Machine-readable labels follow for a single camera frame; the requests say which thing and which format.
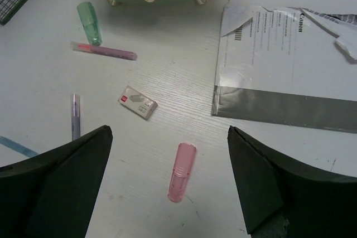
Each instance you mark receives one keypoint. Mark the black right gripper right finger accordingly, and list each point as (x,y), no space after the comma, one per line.
(283,197)

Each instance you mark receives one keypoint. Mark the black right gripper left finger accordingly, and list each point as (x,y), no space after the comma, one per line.
(53,194)

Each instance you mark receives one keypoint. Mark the small staples box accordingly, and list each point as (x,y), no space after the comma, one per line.
(137,102)

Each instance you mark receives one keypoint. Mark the Canon manual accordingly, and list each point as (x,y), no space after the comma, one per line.
(290,66)

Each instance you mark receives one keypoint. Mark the blue highlighter pen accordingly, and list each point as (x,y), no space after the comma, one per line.
(17,147)

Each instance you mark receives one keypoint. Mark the pink highlighter cap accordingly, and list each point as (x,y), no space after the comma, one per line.
(182,168)

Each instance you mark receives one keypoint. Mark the pink purple highlighter pen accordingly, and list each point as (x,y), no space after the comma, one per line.
(104,51)

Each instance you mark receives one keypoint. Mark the green highlighter cap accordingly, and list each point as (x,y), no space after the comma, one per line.
(89,21)

